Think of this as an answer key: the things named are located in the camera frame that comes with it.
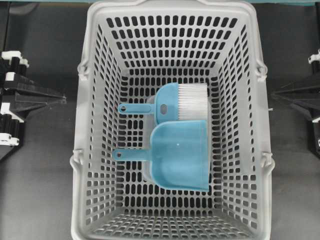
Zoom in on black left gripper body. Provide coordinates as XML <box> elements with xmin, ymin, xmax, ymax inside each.
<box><xmin>0</xmin><ymin>50</ymin><xmax>29</xmax><ymax>160</ymax></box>

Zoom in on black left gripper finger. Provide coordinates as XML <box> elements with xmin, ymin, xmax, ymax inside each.
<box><xmin>14</xmin><ymin>74</ymin><xmax>66</xmax><ymax>99</ymax></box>
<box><xmin>14</xmin><ymin>97</ymin><xmax>67</xmax><ymax>119</ymax></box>

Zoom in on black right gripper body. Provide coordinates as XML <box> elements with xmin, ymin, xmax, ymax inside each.
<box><xmin>308</xmin><ymin>49</ymin><xmax>320</xmax><ymax>153</ymax></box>

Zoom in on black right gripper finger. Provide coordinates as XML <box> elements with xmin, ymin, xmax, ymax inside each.
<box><xmin>271</xmin><ymin>87</ymin><xmax>315</xmax><ymax>118</ymax></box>

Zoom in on grey plastic shopping basket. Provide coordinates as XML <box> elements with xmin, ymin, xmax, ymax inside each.
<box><xmin>70</xmin><ymin>0</ymin><xmax>275</xmax><ymax>240</ymax></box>

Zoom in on blue plastic dustpan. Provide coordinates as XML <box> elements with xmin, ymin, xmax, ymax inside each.
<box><xmin>112</xmin><ymin>120</ymin><xmax>210</xmax><ymax>192</ymax></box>

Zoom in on blue hand brush white bristles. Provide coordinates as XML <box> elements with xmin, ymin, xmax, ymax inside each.
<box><xmin>118</xmin><ymin>83</ymin><xmax>208</xmax><ymax>125</ymax></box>

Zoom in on black cable at left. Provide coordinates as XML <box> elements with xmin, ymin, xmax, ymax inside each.
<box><xmin>2</xmin><ymin>0</ymin><xmax>13</xmax><ymax>54</ymax></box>

